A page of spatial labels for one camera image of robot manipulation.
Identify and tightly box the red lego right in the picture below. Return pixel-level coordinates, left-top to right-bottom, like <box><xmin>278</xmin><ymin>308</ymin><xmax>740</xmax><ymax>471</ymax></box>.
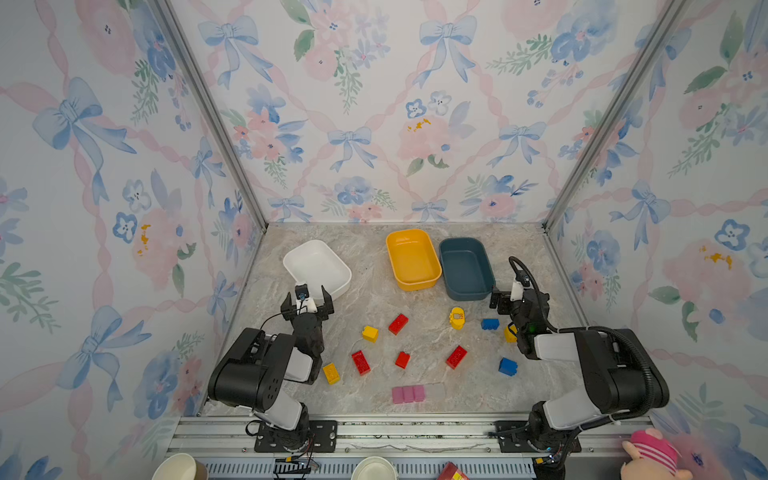
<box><xmin>446</xmin><ymin>345</ymin><xmax>468</xmax><ymax>370</ymax></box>

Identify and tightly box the aluminium rail base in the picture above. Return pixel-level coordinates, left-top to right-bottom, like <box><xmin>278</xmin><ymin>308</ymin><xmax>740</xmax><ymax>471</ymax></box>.
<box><xmin>164</xmin><ymin>413</ymin><xmax>655</xmax><ymax>480</ymax></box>

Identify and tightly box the yellow plastic container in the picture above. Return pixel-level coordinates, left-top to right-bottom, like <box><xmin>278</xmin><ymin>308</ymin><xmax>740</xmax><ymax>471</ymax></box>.
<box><xmin>386</xmin><ymin>229</ymin><xmax>442</xmax><ymax>292</ymax></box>

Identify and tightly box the paper cup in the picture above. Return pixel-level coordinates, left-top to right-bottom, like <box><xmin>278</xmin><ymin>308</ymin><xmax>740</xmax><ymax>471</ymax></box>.
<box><xmin>152</xmin><ymin>453</ymin><xmax>209</xmax><ymax>480</ymax></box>

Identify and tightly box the white bowl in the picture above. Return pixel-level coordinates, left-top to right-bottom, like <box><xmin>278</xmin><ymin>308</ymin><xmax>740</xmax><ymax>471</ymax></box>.
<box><xmin>351</xmin><ymin>456</ymin><xmax>399</xmax><ymax>480</ymax></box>

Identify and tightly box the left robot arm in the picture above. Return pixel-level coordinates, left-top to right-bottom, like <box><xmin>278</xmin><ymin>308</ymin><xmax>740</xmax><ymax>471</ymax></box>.
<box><xmin>208</xmin><ymin>284</ymin><xmax>338</xmax><ymax>455</ymax></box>

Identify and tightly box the red long lego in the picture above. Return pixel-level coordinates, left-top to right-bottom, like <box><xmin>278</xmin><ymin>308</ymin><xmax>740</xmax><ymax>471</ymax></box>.
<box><xmin>351</xmin><ymin>350</ymin><xmax>371</xmax><ymax>376</ymax></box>
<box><xmin>388</xmin><ymin>314</ymin><xmax>409</xmax><ymax>335</ymax></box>

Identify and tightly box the black corrugated cable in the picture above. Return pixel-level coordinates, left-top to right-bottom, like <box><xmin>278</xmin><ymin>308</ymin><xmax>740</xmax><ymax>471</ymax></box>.
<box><xmin>508</xmin><ymin>256</ymin><xmax>655</xmax><ymax>421</ymax></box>

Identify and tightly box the yellow long lego left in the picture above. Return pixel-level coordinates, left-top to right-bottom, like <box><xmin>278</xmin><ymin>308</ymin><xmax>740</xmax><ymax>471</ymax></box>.
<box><xmin>322</xmin><ymin>363</ymin><xmax>341</xmax><ymax>385</ymax></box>

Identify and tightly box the dark teal plastic container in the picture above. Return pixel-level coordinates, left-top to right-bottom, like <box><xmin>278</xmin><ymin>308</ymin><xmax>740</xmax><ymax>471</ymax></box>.
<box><xmin>439</xmin><ymin>237</ymin><xmax>495</xmax><ymax>302</ymax></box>

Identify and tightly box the red small lego centre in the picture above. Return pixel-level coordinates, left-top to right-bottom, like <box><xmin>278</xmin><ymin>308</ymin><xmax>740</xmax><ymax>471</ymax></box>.
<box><xmin>395</xmin><ymin>352</ymin><xmax>411</xmax><ymax>370</ymax></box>

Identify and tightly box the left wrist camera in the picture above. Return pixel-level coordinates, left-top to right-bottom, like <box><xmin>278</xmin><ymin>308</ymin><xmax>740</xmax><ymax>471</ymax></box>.
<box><xmin>295</xmin><ymin>284</ymin><xmax>311</xmax><ymax>303</ymax></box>

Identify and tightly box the yellow rounded 120 lego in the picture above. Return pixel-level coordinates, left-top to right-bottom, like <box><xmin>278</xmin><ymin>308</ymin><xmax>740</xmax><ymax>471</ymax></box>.
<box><xmin>449</xmin><ymin>307</ymin><xmax>466</xmax><ymax>330</ymax></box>

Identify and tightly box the blue square lego brick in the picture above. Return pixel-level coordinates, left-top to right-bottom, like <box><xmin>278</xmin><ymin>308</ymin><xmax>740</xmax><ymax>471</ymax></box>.
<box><xmin>498</xmin><ymin>358</ymin><xmax>518</xmax><ymax>377</ymax></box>

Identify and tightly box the pink translucent block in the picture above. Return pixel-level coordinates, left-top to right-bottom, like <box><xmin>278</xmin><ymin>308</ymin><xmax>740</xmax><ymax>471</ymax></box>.
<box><xmin>391</xmin><ymin>383</ymin><xmax>446</xmax><ymax>404</ymax></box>

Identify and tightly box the yellow square lego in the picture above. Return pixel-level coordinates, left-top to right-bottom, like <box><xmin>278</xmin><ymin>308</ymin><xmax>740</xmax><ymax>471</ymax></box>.
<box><xmin>362</xmin><ymin>326</ymin><xmax>379</xmax><ymax>343</ymax></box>

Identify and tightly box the yellow small lego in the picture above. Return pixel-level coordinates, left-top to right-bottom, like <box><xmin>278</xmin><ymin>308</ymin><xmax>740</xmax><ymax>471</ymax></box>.
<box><xmin>504</xmin><ymin>324</ymin><xmax>518</xmax><ymax>343</ymax></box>

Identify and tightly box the white plastic container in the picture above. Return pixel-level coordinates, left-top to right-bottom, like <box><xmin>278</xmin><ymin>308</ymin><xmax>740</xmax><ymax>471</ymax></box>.
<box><xmin>283</xmin><ymin>239</ymin><xmax>352</xmax><ymax>302</ymax></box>

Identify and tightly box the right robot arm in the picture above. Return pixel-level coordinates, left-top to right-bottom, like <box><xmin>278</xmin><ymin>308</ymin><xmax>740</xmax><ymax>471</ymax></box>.
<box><xmin>489</xmin><ymin>288</ymin><xmax>669</xmax><ymax>461</ymax></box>

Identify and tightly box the pink plush toy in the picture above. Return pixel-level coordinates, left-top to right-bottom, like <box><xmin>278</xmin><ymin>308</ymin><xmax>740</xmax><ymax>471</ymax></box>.
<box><xmin>620</xmin><ymin>428</ymin><xmax>693</xmax><ymax>480</ymax></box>

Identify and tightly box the red box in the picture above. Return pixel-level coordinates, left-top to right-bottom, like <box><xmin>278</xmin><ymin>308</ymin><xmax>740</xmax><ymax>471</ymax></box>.
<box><xmin>437</xmin><ymin>462</ymin><xmax>469</xmax><ymax>480</ymax></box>

